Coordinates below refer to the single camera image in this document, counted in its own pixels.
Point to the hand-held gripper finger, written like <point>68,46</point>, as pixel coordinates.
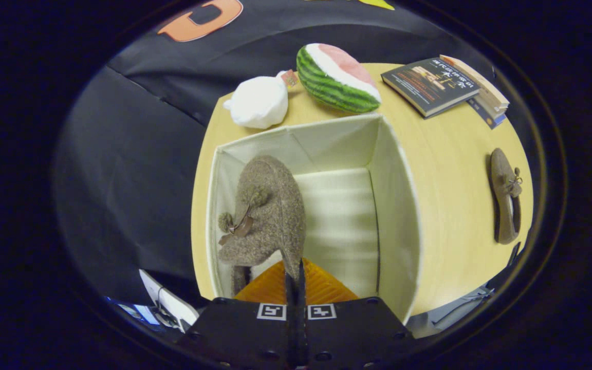
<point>291,318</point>
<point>301,318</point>

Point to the cream fabric storage box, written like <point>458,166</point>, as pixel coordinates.
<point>342,216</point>

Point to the brown fuzzy shoe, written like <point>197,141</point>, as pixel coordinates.
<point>270,205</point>
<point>504,195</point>

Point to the white flat device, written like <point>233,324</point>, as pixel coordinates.
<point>172,306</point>

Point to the grey table base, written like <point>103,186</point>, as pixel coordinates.
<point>445,313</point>

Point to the blue glowing screen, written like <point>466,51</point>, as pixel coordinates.
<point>136,311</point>

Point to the white round plush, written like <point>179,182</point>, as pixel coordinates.
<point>257,103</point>

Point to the watermelon slice plush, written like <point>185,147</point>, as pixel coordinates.
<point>334,82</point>

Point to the black cover book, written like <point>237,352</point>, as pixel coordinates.
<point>429,85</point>

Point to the blue cover book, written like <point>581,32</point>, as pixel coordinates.
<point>491,119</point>

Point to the beige cover book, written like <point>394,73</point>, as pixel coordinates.
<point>488,95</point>

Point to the black table bracket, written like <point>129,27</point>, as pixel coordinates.
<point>513,254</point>

